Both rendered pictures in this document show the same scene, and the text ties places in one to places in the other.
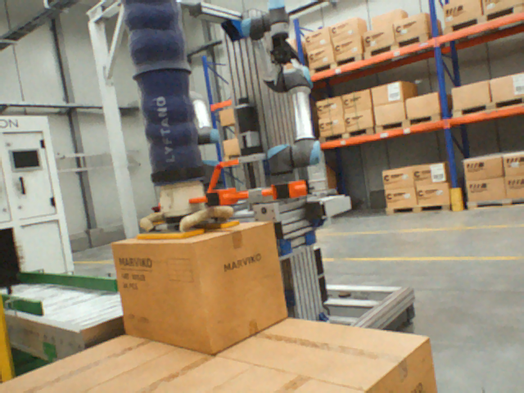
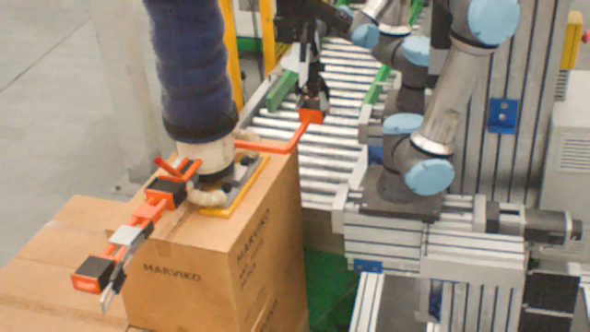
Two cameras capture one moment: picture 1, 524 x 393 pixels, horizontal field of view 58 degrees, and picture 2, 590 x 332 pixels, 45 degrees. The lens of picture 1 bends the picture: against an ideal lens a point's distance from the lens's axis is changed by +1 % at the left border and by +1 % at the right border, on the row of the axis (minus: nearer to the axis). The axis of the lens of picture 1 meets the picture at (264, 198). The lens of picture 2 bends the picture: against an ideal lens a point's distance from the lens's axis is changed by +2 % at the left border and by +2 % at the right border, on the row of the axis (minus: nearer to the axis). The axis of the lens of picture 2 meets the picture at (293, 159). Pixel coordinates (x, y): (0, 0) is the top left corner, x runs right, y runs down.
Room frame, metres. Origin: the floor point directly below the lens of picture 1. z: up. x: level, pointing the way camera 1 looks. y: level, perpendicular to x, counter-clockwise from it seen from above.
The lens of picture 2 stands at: (1.48, -1.50, 2.23)
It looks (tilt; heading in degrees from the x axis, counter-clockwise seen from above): 33 degrees down; 67
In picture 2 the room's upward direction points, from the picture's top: 4 degrees counter-clockwise
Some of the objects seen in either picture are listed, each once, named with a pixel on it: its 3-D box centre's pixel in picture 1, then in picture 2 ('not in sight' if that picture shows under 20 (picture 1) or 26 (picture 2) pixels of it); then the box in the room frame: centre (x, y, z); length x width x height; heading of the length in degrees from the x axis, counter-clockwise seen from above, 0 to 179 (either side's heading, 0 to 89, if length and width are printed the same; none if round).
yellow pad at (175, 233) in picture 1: (168, 230); not in sight; (1.88, 0.41, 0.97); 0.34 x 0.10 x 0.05; 45
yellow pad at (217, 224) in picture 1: (205, 222); (236, 178); (2.01, 0.27, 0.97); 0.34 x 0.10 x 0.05; 45
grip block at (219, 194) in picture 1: (221, 197); (166, 192); (1.77, 0.16, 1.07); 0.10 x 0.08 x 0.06; 135
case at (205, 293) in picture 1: (196, 279); (216, 231); (1.94, 0.33, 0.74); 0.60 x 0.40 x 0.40; 45
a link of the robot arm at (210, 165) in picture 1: (210, 170); (418, 59); (2.69, 0.29, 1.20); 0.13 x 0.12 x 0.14; 100
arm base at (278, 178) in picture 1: (283, 181); (403, 173); (2.39, -0.11, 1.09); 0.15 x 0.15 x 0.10
